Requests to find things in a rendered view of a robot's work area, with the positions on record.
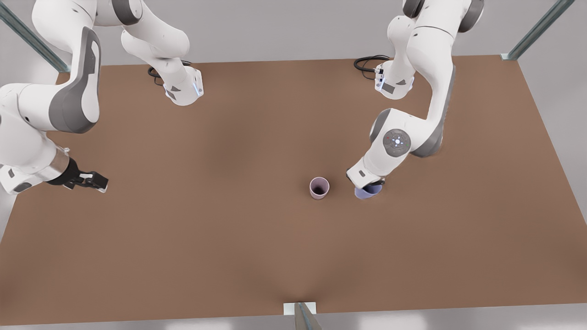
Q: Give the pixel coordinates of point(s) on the silver frame post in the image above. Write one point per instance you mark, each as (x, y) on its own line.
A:
(303, 316)
(32, 39)
(536, 30)

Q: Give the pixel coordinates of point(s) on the pink cup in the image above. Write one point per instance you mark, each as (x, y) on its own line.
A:
(319, 188)

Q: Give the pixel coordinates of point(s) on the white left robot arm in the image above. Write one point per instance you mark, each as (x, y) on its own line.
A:
(429, 55)

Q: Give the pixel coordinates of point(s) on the purple cup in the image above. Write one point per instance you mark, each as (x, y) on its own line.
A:
(368, 191)

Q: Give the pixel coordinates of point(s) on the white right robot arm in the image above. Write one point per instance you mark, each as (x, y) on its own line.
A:
(69, 96)

